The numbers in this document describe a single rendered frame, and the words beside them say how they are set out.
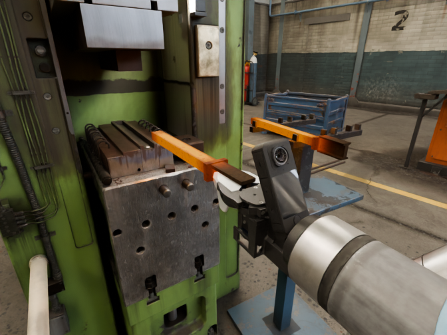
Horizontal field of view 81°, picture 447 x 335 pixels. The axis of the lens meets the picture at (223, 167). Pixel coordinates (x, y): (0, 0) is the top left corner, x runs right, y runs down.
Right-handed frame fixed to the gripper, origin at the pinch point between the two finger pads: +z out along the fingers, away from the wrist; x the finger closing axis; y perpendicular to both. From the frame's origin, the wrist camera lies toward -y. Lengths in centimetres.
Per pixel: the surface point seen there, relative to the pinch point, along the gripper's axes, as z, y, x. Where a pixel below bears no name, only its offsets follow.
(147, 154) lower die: 41.8, 10.0, -1.7
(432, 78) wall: 250, 28, 729
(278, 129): 25.6, 3.5, 37.2
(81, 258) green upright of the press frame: 54, 50, -26
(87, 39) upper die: 42.2, -21.9, -12.8
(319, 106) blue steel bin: 227, 52, 314
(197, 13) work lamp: 53, -31, 23
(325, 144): 6.6, 3.2, 36.5
